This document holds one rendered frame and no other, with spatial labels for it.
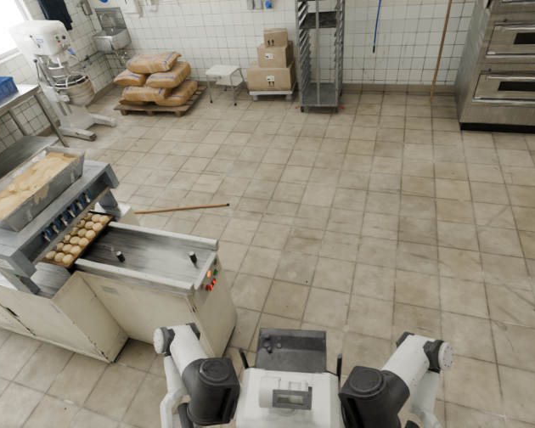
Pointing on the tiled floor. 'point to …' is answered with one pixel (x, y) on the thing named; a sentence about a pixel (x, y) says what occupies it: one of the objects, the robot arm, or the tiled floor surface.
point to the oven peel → (441, 49)
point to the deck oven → (507, 68)
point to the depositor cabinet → (59, 306)
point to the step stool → (226, 77)
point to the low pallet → (161, 105)
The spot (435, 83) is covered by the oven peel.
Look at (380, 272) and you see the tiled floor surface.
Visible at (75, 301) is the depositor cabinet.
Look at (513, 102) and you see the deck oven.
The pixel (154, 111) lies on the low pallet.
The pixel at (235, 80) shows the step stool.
